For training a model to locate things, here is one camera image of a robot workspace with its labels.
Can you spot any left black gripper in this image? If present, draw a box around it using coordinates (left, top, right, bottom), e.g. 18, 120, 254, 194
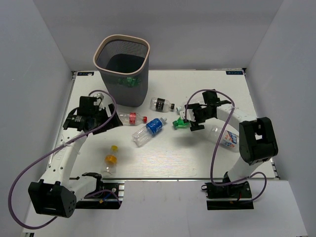
91, 103, 123, 135

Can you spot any clear bottle red label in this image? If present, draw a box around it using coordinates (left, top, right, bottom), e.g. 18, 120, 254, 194
118, 112, 147, 126

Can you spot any green bottle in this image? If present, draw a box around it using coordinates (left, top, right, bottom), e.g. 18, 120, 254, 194
118, 77, 141, 88
172, 117, 191, 129

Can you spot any clear bottle blue label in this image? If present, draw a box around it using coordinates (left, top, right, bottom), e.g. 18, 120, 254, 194
132, 118, 167, 147

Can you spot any clear bottle orange label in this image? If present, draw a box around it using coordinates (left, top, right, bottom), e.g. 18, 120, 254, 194
101, 145, 118, 177

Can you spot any clear bottle black label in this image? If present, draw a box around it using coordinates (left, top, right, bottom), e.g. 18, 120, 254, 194
150, 97, 175, 113

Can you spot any white bottle blue orange label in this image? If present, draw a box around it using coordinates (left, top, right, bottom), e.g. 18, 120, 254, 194
207, 125, 239, 153

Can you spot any clear bottle white cap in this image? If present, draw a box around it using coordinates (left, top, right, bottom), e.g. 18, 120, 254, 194
176, 96, 204, 114

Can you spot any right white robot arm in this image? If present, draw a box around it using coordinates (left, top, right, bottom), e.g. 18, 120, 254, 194
183, 89, 278, 197

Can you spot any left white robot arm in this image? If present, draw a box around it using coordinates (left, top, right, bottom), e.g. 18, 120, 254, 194
28, 93, 122, 218

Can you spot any grey mesh waste bin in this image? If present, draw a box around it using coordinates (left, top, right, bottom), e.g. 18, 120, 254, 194
93, 34, 150, 107

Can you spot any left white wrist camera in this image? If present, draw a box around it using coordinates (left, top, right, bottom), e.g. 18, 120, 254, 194
93, 92, 104, 105

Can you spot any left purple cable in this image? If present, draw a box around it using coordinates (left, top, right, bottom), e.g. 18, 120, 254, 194
8, 89, 122, 229

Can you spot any purple cable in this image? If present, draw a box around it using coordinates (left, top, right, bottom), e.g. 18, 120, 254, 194
185, 89, 268, 205
8, 89, 122, 229

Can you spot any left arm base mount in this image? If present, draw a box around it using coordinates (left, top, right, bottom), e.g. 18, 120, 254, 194
76, 180, 124, 210

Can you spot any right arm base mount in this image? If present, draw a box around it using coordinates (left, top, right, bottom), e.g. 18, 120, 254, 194
201, 181, 254, 210

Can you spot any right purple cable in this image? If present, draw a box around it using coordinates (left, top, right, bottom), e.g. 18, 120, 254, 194
185, 89, 268, 205

